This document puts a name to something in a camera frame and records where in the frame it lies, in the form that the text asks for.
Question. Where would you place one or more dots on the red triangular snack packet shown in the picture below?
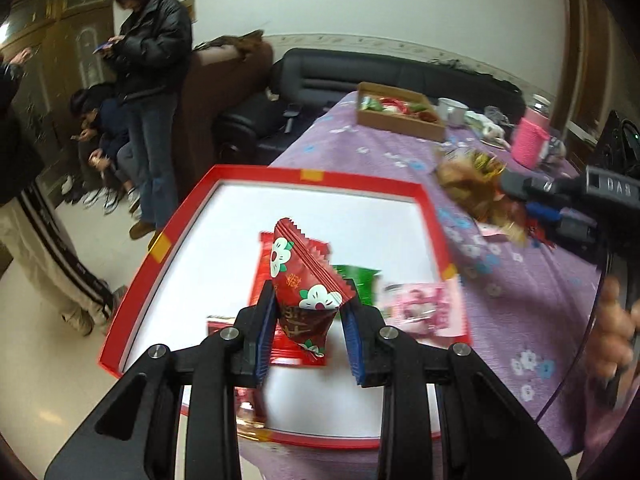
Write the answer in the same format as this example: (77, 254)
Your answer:
(300, 280)

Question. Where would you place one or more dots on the wooden wardrobe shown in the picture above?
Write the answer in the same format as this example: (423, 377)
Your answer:
(65, 35)

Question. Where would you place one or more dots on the purple floral tablecloth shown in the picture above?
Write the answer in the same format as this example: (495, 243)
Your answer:
(515, 300)

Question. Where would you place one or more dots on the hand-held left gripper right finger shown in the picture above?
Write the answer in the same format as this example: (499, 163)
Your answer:
(352, 345)

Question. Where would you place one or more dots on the white mug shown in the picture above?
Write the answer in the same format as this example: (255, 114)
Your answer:
(452, 112)

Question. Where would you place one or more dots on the brown cardboard box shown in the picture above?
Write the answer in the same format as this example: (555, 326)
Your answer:
(400, 125)

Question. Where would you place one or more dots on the flat red snack packet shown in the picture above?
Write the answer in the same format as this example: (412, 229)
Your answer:
(262, 270)

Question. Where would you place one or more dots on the pink steel thermos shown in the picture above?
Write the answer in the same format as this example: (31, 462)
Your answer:
(539, 107)

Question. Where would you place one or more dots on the red white snack packet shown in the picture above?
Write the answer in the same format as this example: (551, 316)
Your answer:
(220, 322)

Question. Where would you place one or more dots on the black leather sofa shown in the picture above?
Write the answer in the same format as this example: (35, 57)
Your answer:
(320, 85)

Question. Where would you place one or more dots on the pile of assorted snack packets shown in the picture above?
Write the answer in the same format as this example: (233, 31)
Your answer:
(400, 106)

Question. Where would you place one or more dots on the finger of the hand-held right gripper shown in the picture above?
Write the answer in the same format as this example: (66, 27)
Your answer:
(545, 212)
(530, 186)

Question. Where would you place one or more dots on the pink snack packet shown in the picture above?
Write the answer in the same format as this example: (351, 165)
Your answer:
(425, 307)

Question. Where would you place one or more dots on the dark red snack packet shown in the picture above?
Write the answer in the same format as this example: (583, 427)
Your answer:
(252, 412)

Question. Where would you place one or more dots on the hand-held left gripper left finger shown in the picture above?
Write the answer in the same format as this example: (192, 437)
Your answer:
(265, 340)

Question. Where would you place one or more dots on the small red candy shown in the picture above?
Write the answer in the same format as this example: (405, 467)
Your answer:
(540, 232)

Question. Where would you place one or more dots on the brown fur throw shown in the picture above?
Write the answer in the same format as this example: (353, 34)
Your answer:
(235, 42)

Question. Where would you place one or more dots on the green snack packet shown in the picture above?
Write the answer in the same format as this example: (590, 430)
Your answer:
(357, 280)

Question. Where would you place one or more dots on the crumpled white cloth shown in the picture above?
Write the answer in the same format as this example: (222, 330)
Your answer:
(487, 127)

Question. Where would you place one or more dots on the red rimmed white tray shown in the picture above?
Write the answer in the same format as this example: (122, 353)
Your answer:
(210, 240)

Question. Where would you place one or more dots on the brown sofa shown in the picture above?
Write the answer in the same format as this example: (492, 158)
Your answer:
(220, 90)

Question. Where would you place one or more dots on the clear plastic cup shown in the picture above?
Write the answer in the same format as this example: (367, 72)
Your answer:
(556, 149)

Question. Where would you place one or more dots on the pile of candies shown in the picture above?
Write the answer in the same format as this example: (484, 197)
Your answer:
(475, 195)

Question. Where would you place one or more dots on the person's right hand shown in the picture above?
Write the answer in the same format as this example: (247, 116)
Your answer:
(612, 332)

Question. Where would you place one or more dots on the wooden cabinet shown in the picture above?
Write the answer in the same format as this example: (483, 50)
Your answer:
(582, 60)

